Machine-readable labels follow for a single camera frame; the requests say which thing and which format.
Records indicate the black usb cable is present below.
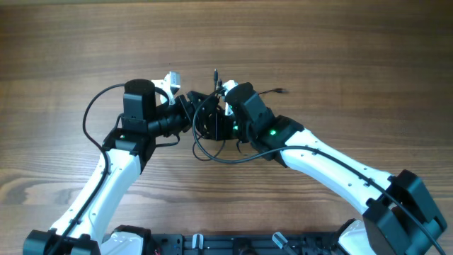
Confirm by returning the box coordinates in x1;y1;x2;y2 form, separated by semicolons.
190;69;289;162

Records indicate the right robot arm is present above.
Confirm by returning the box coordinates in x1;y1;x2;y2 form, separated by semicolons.
200;82;447;254

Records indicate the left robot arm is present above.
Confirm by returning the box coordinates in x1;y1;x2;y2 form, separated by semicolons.
23;78;206;254

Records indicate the right camera black cable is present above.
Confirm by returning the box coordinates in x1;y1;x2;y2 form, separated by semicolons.
192;88;447;255

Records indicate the camera black cable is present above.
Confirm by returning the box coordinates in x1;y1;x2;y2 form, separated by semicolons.
192;88;447;255
45;83;181;255

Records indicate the left camera black cable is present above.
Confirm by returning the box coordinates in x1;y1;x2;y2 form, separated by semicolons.
45;83;181;255

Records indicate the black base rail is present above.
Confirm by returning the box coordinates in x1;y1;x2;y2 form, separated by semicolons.
105;232;355;255

